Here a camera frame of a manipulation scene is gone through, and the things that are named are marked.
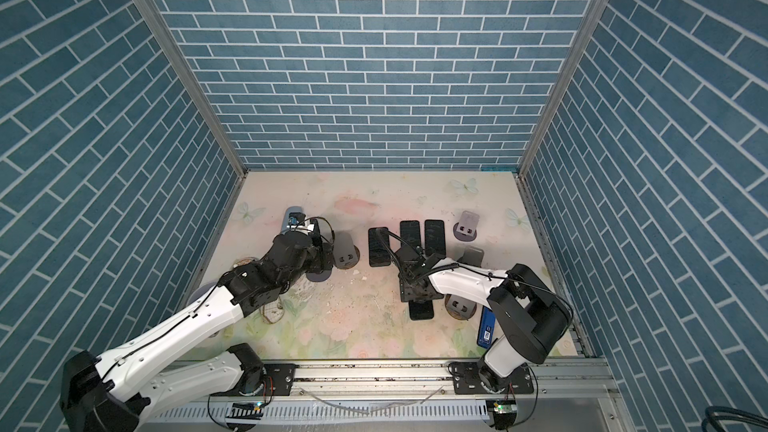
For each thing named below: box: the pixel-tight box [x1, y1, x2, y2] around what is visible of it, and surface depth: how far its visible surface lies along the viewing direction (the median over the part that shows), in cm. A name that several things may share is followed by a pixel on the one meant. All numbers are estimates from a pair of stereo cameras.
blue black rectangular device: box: [476, 305, 496, 349], surface depth 82 cm
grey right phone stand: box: [452, 210, 480, 242], surface depth 101 cm
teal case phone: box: [400, 220, 421, 247], surface depth 106 cm
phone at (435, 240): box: [424, 219, 446, 258], surface depth 104 cm
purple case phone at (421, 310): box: [409, 300, 434, 321], surface depth 86 cm
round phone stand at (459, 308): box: [444, 294, 477, 321], surface depth 83 cm
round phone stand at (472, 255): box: [457, 245, 485, 268], surface depth 91 cm
